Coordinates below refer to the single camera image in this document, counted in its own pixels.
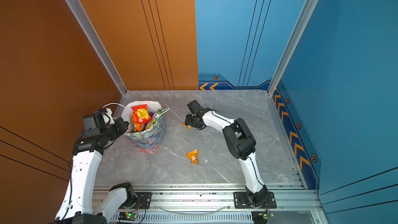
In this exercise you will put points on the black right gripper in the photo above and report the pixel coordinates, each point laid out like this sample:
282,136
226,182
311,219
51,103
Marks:
187,120

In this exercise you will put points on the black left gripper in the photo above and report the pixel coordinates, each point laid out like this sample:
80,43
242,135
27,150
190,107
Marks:
119,122

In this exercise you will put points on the small orange snack packet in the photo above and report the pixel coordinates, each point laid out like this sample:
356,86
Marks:
185,126

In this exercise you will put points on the orange snack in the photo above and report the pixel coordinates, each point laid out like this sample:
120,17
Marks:
193,156

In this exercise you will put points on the green pea snack bag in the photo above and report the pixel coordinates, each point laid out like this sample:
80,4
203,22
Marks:
155,117

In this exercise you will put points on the red snack packet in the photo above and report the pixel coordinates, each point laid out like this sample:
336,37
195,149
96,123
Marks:
140,114

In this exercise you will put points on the white paper bag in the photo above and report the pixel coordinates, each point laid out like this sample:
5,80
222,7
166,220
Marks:
145,141

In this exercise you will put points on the colourful skittles candy bag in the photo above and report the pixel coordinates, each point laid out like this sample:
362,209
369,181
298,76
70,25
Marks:
138,125

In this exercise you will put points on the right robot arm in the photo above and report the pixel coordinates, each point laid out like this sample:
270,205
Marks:
241,145

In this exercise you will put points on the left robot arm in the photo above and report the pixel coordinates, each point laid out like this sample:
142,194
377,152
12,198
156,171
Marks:
77,206

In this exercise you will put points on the left circuit board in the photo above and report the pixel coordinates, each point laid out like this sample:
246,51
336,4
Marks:
127,216

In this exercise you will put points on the circuit board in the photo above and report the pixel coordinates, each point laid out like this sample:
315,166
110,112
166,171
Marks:
261,217
127,216

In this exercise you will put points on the right circuit board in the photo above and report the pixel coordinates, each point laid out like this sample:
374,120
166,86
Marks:
261,217

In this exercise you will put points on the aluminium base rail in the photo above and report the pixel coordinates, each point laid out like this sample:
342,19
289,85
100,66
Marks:
222,204

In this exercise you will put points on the aluminium corner post left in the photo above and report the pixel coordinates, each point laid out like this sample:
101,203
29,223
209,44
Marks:
86,25

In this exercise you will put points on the aluminium corner post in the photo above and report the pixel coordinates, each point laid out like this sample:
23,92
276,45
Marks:
86,25
300,25

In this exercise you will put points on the aluminium corner post right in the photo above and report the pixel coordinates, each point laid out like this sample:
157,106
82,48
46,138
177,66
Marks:
300,25

